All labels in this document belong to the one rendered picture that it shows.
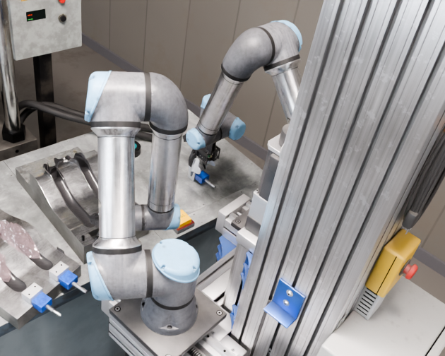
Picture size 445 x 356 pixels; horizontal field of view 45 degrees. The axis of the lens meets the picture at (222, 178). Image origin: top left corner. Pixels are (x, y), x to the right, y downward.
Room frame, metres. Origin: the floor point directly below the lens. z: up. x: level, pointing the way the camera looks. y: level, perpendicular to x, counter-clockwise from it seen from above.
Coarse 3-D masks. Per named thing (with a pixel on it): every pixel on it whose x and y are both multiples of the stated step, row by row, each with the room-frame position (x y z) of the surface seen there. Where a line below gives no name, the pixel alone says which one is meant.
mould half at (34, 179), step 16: (48, 160) 1.56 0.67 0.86; (96, 160) 1.53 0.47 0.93; (16, 176) 1.48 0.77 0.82; (32, 176) 1.38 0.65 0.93; (48, 176) 1.40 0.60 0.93; (64, 176) 1.42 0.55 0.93; (80, 176) 1.44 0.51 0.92; (96, 176) 1.47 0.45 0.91; (32, 192) 1.39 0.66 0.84; (48, 192) 1.34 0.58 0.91; (80, 192) 1.39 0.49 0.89; (48, 208) 1.31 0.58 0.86; (64, 208) 1.30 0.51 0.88; (96, 208) 1.33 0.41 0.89; (64, 224) 1.23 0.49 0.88; (80, 224) 1.24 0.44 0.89; (80, 240) 1.17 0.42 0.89; (80, 256) 1.17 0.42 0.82
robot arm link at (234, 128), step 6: (228, 114) 1.63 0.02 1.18; (228, 120) 1.59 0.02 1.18; (234, 120) 1.60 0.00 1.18; (240, 120) 1.61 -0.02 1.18; (222, 126) 1.56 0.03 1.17; (228, 126) 1.57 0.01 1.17; (234, 126) 1.57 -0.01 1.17; (240, 126) 1.58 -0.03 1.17; (222, 132) 1.55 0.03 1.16; (228, 132) 1.57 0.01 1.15; (234, 132) 1.56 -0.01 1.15; (240, 132) 1.59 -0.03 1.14; (222, 138) 1.56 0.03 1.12; (234, 138) 1.57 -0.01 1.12
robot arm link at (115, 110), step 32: (96, 96) 1.01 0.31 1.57; (128, 96) 1.03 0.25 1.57; (96, 128) 0.98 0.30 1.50; (128, 128) 0.99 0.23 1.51; (128, 160) 0.96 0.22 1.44; (128, 192) 0.92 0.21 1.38; (128, 224) 0.88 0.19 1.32; (96, 256) 0.81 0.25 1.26; (128, 256) 0.82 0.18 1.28; (96, 288) 0.75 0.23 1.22; (128, 288) 0.77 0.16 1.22
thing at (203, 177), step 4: (200, 168) 1.70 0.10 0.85; (204, 172) 1.69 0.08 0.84; (188, 176) 1.69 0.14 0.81; (192, 176) 1.68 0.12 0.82; (196, 176) 1.67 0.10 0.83; (200, 176) 1.67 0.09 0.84; (204, 176) 1.67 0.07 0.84; (208, 176) 1.68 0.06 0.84; (192, 180) 1.68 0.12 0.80; (196, 180) 1.67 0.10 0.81; (200, 180) 1.65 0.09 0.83; (204, 180) 1.66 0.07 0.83; (208, 180) 1.66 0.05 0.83; (212, 184) 1.64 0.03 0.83
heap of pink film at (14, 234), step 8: (0, 224) 1.16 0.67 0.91; (8, 224) 1.15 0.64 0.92; (16, 224) 1.16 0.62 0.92; (0, 232) 1.13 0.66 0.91; (8, 232) 1.12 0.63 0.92; (16, 232) 1.13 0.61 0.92; (24, 232) 1.14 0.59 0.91; (8, 240) 1.10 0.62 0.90; (16, 240) 1.11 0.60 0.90; (24, 240) 1.11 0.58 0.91; (32, 240) 1.13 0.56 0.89; (16, 248) 1.09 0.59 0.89; (24, 248) 1.09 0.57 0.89; (32, 248) 1.11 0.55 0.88; (0, 256) 1.03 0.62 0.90; (32, 256) 1.09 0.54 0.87; (0, 264) 1.01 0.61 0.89; (0, 272) 0.99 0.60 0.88; (8, 272) 1.01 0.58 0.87; (8, 280) 0.99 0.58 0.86
